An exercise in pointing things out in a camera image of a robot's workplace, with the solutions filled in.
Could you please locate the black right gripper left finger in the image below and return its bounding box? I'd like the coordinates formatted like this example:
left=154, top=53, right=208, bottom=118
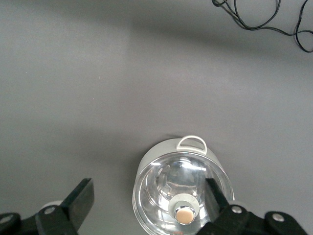
left=0, top=178, right=95, bottom=235

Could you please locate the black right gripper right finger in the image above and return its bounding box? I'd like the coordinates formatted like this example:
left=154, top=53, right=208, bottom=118
left=195, top=178, right=309, bottom=235

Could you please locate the thin black cable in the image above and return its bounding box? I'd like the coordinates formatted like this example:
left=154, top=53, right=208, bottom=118
left=211, top=0, right=313, bottom=53

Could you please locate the pale green cooking pot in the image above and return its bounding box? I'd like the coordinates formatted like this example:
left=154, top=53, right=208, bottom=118
left=132, top=136, right=236, bottom=235

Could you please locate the glass pot lid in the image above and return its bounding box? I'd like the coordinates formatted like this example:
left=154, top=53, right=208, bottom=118
left=133, top=151, right=233, bottom=235

